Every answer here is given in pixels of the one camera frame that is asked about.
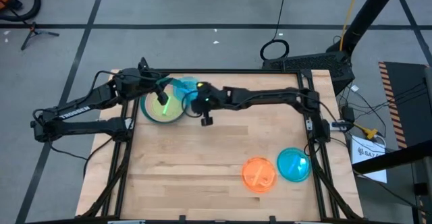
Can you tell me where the white paper sign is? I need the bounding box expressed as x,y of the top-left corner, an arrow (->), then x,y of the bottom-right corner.
350,135 -> 387,184

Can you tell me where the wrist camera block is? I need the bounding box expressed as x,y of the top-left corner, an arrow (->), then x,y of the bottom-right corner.
200,113 -> 214,128
155,88 -> 170,107

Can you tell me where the hazard-striped black platform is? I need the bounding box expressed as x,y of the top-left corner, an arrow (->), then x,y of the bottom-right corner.
378,61 -> 432,149

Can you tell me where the black metal table frame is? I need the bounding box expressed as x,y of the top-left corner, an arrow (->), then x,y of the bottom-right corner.
79,57 -> 364,224

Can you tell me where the thick black pole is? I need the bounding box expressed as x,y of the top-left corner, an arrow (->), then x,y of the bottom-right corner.
340,0 -> 404,55

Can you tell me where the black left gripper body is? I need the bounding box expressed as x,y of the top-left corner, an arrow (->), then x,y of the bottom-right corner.
115,66 -> 163,99

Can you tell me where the black tripod stand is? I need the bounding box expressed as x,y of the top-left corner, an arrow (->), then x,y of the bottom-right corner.
20,22 -> 60,51

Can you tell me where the yellow plug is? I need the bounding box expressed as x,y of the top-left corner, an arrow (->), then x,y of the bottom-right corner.
353,122 -> 379,140

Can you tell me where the translucent blue plate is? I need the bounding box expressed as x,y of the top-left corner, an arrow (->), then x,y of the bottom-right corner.
172,76 -> 201,108
276,146 -> 313,184

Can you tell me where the black coiled floor cable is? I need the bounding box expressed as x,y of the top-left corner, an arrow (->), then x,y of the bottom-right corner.
259,0 -> 290,61

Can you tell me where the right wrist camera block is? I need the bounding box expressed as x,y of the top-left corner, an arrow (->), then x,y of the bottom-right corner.
200,113 -> 214,128

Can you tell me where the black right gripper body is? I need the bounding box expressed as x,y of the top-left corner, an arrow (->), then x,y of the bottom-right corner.
190,81 -> 234,117

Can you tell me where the black perforated box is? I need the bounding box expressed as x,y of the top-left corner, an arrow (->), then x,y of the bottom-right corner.
262,51 -> 355,96

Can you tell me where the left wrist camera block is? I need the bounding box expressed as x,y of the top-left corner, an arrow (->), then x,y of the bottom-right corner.
155,88 -> 170,107

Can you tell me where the yellow cable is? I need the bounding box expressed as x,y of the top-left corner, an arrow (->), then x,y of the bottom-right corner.
338,0 -> 362,52

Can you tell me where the black beam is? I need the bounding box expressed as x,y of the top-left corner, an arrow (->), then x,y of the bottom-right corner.
352,138 -> 432,175

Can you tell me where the black vacuum hose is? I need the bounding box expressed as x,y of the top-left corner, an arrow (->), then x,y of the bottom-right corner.
0,0 -> 42,23

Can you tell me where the dark green plastic plate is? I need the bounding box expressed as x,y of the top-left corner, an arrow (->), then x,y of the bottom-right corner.
139,78 -> 188,125

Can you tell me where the translucent orange plate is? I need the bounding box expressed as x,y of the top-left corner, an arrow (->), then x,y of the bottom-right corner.
241,156 -> 278,194

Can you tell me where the translucent lime green plate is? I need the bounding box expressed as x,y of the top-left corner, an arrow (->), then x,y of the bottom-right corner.
149,91 -> 185,121

